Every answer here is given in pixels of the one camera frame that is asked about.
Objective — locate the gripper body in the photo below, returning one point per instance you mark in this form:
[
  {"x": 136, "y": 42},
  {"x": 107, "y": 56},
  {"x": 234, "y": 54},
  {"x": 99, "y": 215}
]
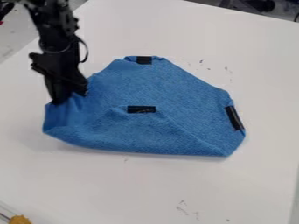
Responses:
[{"x": 58, "y": 62}]

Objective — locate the yellow toy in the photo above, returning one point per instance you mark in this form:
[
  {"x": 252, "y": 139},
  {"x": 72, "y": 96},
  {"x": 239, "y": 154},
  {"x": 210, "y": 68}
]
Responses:
[{"x": 19, "y": 219}]

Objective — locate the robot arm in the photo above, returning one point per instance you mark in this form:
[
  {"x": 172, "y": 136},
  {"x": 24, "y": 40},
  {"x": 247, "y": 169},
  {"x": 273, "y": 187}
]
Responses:
[{"x": 52, "y": 20}]

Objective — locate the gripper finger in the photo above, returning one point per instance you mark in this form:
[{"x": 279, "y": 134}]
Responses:
[
  {"x": 78, "y": 87},
  {"x": 55, "y": 90}
]

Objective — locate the blue cloth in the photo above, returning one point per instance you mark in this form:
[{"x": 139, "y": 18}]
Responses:
[{"x": 148, "y": 113}]

